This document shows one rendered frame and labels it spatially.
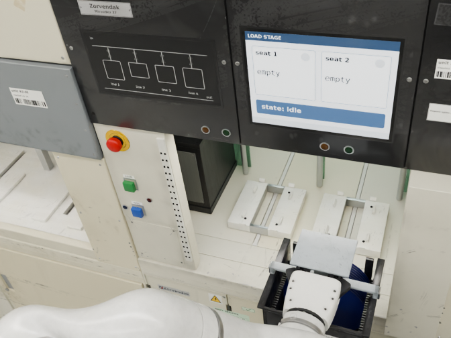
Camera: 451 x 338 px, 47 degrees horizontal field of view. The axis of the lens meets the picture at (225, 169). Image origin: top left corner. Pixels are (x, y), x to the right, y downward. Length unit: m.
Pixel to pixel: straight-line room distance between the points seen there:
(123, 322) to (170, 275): 1.02
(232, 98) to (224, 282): 0.67
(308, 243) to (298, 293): 0.13
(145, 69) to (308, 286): 0.56
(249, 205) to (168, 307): 1.08
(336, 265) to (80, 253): 1.01
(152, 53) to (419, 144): 0.56
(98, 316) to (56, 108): 0.79
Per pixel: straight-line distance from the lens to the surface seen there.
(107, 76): 1.23
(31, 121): 1.46
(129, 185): 1.42
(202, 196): 1.72
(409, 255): 1.22
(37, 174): 2.18
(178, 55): 1.10
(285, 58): 1.01
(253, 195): 1.77
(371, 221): 1.69
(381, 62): 0.98
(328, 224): 1.67
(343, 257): 1.11
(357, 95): 1.02
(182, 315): 0.70
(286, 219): 1.68
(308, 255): 1.11
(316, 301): 1.04
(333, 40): 0.97
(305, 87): 1.04
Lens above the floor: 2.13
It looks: 41 degrees down
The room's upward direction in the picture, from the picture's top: 8 degrees counter-clockwise
